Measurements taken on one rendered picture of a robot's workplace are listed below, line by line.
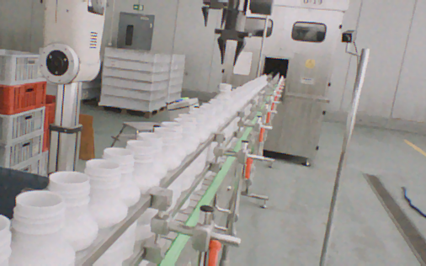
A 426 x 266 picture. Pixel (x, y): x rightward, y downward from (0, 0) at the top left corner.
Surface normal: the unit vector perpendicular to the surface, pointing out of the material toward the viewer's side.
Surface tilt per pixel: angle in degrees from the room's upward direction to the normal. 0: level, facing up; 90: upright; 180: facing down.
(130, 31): 90
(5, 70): 90
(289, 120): 90
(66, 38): 101
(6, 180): 90
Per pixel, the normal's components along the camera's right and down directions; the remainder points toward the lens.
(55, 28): -0.31, 0.32
